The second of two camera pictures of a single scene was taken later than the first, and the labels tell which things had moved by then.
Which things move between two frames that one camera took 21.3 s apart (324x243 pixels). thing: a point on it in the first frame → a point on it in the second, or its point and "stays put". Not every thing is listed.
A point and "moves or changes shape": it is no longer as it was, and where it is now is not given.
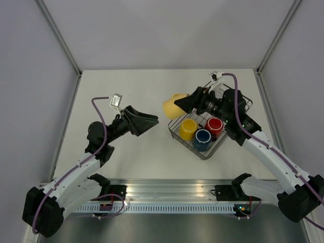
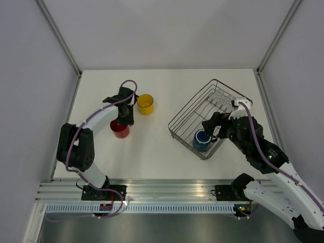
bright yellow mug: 188,129 → 145,103
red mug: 214,125 moves or changes shape
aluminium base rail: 168,190 stays put
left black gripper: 147,121 → 129,121
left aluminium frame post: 58,33 stays put
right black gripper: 197,100 → 220,119
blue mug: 202,140 stays put
